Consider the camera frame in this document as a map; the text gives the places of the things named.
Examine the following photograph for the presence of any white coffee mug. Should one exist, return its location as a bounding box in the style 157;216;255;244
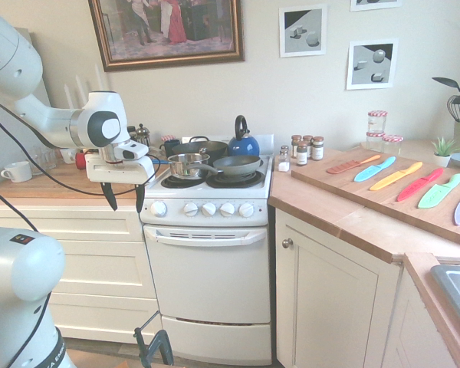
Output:
0;161;34;182

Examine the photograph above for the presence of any blue knife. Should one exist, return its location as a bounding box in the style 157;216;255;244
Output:
353;156;396;183

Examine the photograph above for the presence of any glass salt shaker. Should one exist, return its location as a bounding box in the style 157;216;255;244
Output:
278;144;291;173

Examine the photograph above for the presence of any wooden cutting board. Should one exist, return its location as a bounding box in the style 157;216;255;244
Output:
291;148;460;249

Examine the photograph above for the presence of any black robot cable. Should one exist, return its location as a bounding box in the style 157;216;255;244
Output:
0;94;62;368

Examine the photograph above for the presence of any black clamp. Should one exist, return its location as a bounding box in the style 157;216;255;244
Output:
133;327;174;368

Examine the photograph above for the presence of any green knife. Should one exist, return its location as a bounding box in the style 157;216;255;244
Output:
417;172;460;210

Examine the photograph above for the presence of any french press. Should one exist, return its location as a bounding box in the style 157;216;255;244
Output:
134;123;151;148

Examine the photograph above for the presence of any white electric stove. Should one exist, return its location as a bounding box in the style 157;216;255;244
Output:
140;134;276;367

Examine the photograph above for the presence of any gold framed painting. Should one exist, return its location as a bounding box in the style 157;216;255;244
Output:
87;0;246;73

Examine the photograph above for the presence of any black wok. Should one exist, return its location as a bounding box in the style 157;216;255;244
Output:
171;136;228;159

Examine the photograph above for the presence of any yellow knife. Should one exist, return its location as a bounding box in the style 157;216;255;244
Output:
369;161;424;192

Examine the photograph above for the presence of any grey sphere and cubes print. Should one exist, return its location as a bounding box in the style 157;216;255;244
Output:
346;38;399;91

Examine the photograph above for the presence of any small potted succulent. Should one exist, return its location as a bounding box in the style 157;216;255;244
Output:
430;136;460;168

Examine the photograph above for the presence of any blue kettle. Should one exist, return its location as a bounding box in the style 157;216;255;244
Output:
228;114;261;158

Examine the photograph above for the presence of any clear drinking glass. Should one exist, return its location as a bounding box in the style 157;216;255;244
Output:
32;146;58;176

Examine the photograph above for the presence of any stainless steel saucepan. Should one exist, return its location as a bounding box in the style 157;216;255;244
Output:
166;153;219;180

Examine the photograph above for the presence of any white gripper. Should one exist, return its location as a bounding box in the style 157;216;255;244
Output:
85;140;156;214

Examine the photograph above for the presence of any red knife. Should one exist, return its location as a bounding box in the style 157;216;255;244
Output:
396;167;445;203

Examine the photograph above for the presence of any orange knife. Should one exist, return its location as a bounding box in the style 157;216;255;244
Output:
326;154;382;176

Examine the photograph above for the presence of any dark grey frying pan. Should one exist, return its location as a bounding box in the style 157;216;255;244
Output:
182;155;262;175

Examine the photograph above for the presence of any white oven bottom drawer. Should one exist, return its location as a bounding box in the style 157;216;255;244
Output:
160;314;273;367

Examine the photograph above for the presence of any stainless steel sink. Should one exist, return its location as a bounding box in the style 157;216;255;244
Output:
429;264;460;341

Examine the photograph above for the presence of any cropped grey print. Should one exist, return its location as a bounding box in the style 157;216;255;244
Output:
350;0;403;12

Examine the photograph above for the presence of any white cupboard door with knob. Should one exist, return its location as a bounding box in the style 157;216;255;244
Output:
274;207;403;368

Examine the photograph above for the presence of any white drawer cabinet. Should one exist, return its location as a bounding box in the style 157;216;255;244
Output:
0;197;164;345

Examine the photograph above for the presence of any black whisk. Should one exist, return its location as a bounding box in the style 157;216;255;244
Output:
446;94;460;123

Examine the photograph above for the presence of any tall glass jar checkered lid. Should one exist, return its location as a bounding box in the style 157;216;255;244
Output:
367;110;389;135

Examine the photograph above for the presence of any short glass jar checkered lid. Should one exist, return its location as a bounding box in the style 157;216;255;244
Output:
365;130;386;153
382;134;404;156

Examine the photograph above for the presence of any dark blue mug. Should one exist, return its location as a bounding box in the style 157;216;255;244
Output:
159;139;182;159

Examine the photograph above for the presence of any white oven door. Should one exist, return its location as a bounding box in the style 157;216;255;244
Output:
143;223;272;325

